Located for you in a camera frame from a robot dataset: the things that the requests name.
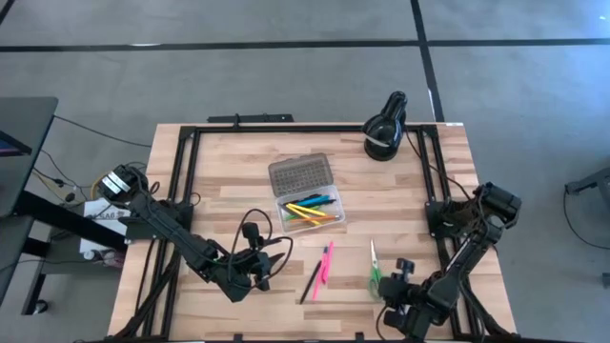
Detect black floor cable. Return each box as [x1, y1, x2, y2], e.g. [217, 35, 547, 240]
[51, 113, 153, 149]
[563, 188, 610, 252]

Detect clear pencil box grey lid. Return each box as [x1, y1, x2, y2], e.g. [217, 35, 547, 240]
[267, 151, 346, 234]

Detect grey chair base leg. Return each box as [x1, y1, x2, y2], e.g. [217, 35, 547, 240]
[564, 165, 610, 196]

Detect black desk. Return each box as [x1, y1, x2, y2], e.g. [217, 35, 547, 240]
[0, 214, 35, 306]
[0, 96, 59, 218]

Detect black mounting bar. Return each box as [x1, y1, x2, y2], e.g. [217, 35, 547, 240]
[207, 112, 295, 124]

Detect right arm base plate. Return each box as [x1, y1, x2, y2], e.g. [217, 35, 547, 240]
[425, 198, 497, 240]

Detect black lamp cable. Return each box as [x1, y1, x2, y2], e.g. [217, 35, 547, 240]
[404, 128, 473, 201]

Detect slim black pen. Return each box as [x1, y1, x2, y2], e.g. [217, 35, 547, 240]
[298, 259, 323, 305]

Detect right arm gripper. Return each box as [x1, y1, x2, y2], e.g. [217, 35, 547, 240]
[378, 257, 434, 340]

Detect white paper sheet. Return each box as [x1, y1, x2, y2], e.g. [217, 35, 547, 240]
[78, 197, 137, 253]

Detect black desk lamp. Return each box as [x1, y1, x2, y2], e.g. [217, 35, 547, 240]
[361, 90, 410, 162]

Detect black desk leg with caster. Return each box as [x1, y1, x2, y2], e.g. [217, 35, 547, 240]
[21, 237, 51, 315]

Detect black desk foot beam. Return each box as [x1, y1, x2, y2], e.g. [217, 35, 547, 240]
[13, 190, 129, 252]

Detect black metal table frame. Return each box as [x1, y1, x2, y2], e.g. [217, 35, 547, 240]
[108, 122, 516, 343]

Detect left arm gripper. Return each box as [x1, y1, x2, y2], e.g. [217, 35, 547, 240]
[240, 221, 288, 293]

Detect green handled scissors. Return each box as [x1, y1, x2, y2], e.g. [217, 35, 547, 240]
[367, 238, 385, 302]

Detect yellow pen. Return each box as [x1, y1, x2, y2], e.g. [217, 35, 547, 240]
[285, 204, 323, 227]

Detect pink pen blue cap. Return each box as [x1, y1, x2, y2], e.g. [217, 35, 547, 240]
[312, 245, 330, 301]

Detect black monitor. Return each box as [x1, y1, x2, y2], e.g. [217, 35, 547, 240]
[0, 130, 33, 158]

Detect yellow highlighter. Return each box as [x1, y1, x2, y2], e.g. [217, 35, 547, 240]
[285, 203, 330, 218]

